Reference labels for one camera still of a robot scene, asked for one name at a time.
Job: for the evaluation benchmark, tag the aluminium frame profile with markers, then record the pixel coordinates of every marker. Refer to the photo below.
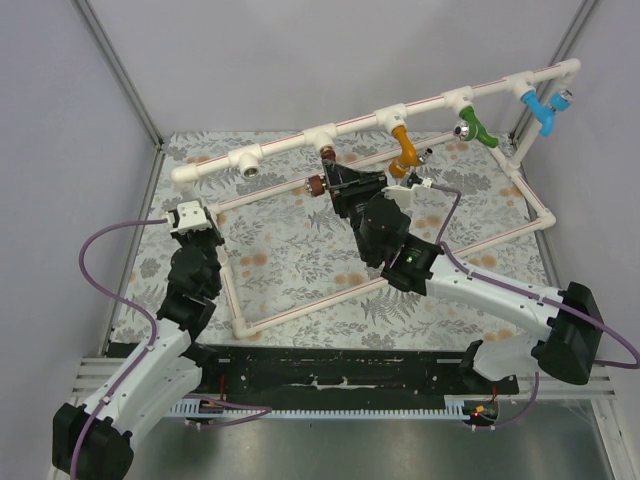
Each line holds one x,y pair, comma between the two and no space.
575,30
117,68

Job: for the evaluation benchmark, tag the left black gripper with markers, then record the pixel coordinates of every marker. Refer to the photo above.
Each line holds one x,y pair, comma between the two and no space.
201,236

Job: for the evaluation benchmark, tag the green water faucet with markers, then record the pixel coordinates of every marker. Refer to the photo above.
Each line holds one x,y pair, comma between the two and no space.
470,128

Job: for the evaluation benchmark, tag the floral patterned table mat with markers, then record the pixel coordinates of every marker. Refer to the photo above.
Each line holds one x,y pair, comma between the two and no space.
291,249

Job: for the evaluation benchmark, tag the blue water faucet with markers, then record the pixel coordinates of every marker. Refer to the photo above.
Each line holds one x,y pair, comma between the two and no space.
545,113

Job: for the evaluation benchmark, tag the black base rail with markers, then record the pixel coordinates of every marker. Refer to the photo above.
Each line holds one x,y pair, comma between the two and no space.
245,370

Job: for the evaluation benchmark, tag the aluminium frame profile right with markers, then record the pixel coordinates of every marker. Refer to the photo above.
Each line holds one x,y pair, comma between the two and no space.
575,30

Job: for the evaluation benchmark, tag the white slotted cable duct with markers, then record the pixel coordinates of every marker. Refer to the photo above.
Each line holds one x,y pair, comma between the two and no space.
200,410

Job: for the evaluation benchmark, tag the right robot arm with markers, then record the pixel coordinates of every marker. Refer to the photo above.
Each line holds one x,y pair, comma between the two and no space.
561,328

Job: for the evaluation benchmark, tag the orange water faucet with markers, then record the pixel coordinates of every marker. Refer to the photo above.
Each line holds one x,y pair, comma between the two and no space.
409,158

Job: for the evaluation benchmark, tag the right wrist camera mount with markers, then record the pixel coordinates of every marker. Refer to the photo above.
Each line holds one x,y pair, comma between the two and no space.
403,193

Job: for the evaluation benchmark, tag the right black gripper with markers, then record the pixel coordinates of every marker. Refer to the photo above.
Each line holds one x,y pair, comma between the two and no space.
351,189

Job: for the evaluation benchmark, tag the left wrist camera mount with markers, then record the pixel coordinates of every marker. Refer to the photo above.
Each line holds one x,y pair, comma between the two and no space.
189,216

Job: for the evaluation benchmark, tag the aluminium frame profile left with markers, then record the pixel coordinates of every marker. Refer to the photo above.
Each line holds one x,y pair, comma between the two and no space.
117,68

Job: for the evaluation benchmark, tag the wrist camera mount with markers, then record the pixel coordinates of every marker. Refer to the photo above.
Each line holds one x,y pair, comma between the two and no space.
403,193
189,216

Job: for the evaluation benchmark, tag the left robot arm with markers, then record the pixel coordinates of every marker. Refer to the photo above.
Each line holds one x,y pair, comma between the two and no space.
97,439

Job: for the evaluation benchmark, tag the brown water faucet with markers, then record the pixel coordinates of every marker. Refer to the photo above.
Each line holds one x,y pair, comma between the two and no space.
316,184

